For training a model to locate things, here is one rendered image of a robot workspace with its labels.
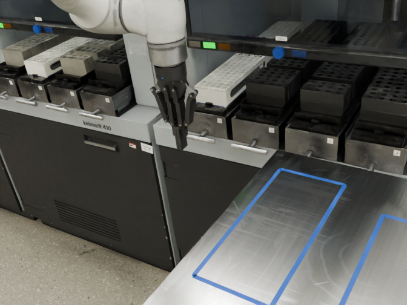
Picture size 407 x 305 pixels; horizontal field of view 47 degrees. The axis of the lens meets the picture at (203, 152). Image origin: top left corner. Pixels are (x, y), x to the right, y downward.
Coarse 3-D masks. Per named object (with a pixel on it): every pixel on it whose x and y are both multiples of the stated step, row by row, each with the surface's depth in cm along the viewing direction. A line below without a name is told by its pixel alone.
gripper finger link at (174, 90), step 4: (172, 88) 112; (176, 88) 112; (172, 92) 112; (176, 92) 112; (176, 96) 112; (184, 96) 115; (176, 100) 113; (180, 100) 114; (176, 104) 114; (180, 104) 115; (184, 104) 116; (176, 108) 115; (180, 108) 115; (184, 108) 116; (176, 112) 116; (180, 112) 115; (184, 112) 117; (180, 116) 116; (184, 116) 117; (180, 120) 116; (180, 124) 117; (180, 128) 117
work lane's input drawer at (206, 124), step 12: (240, 96) 134; (204, 108) 129; (216, 108) 128; (228, 108) 129; (204, 120) 130; (216, 120) 128; (228, 120) 128; (192, 132) 135; (204, 132) 131; (216, 132) 130
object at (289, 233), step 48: (240, 192) 95; (288, 192) 93; (336, 192) 91; (384, 192) 90; (240, 240) 83; (288, 240) 82; (336, 240) 80; (384, 240) 79; (192, 288) 75; (240, 288) 74; (288, 288) 73; (336, 288) 72; (384, 288) 71
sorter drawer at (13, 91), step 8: (0, 72) 172; (8, 72) 171; (16, 72) 174; (24, 72) 171; (0, 80) 171; (8, 80) 168; (16, 80) 168; (0, 88) 174; (8, 88) 171; (16, 88) 169; (0, 96) 169; (16, 96) 171
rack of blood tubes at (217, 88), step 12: (228, 60) 145; (240, 60) 144; (252, 60) 143; (264, 60) 145; (216, 72) 139; (228, 72) 137; (240, 72) 136; (252, 72) 144; (204, 84) 131; (216, 84) 130; (228, 84) 130; (240, 84) 142; (204, 96) 130; (216, 96) 128; (228, 96) 128
